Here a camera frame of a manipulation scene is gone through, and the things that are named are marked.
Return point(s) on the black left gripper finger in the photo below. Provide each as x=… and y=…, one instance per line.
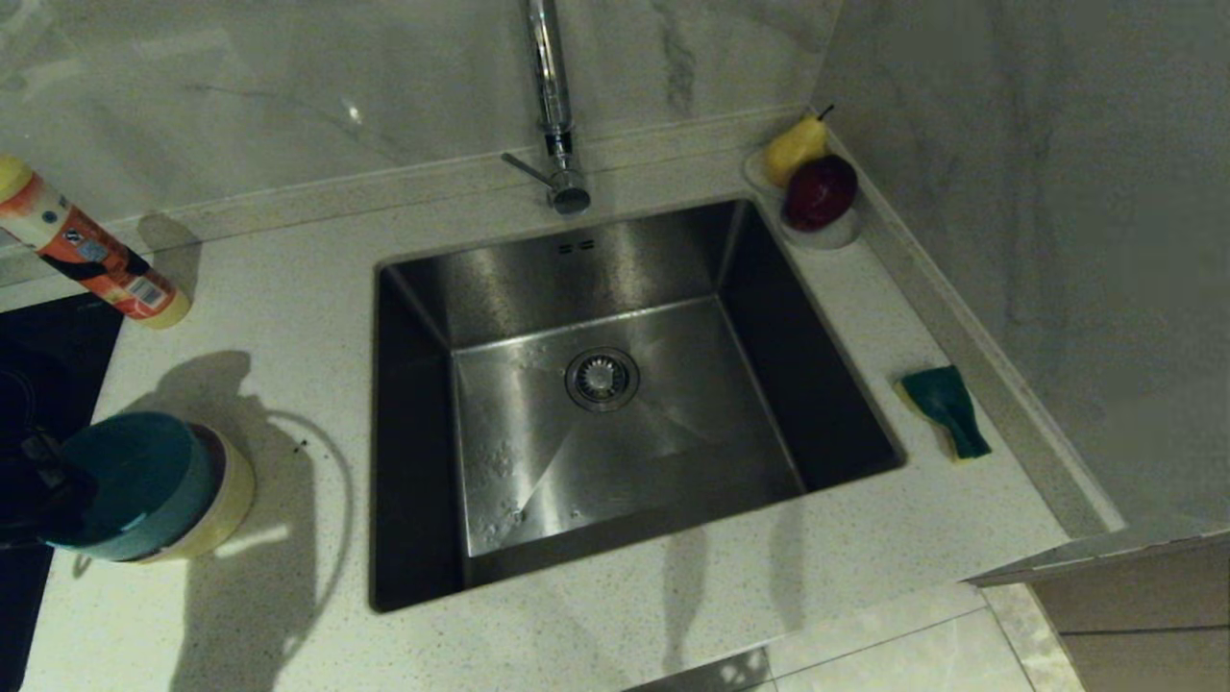
x=72, y=485

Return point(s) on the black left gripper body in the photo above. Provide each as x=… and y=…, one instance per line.
x=19, y=500

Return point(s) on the blue plastic bowl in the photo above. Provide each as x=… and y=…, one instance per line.
x=135, y=481

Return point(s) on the pink plastic bowl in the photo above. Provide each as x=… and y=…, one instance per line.
x=219, y=461

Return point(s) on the yellow plastic bowl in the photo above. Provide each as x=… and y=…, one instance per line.
x=235, y=500

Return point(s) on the orange label dish soap bottle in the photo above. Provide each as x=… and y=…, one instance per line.
x=96, y=255

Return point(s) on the chrome faucet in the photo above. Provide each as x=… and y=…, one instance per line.
x=550, y=86

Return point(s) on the green and yellow sponge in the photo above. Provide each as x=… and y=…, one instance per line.
x=945, y=404

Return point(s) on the stainless steel sink basin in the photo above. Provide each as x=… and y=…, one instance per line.
x=673, y=461

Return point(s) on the black induction cooktop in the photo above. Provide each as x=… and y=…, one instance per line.
x=48, y=365

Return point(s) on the round metal drain strainer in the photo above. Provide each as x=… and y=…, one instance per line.
x=602, y=379

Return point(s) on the yellow pear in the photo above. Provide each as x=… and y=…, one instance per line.
x=793, y=154

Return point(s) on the small white dish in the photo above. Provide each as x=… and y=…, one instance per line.
x=831, y=237

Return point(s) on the dark red apple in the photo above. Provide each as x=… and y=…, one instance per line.
x=820, y=192

